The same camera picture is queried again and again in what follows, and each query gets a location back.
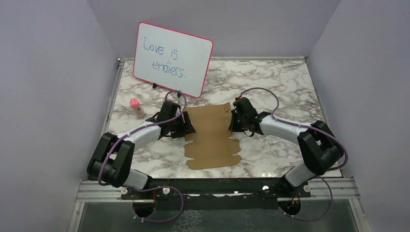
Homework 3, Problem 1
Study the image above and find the aluminium front frame rail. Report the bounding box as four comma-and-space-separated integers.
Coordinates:
75, 178, 361, 203

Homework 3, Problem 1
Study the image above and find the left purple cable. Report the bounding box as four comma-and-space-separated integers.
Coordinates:
97, 90, 188, 224

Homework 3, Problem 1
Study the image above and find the pink capped small bottle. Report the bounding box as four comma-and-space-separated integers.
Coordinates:
129, 98, 145, 118

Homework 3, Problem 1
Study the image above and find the pink framed whiteboard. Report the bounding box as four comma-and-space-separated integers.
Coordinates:
132, 22, 214, 98

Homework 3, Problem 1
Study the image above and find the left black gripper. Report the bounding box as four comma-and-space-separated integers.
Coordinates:
169, 111, 196, 138

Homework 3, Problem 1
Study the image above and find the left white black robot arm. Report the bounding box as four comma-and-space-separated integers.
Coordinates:
87, 100, 195, 199

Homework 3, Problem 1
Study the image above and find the brown cardboard box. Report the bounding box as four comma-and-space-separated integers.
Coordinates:
184, 102, 241, 170

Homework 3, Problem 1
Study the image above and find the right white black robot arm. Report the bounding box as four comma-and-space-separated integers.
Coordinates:
229, 97, 345, 197

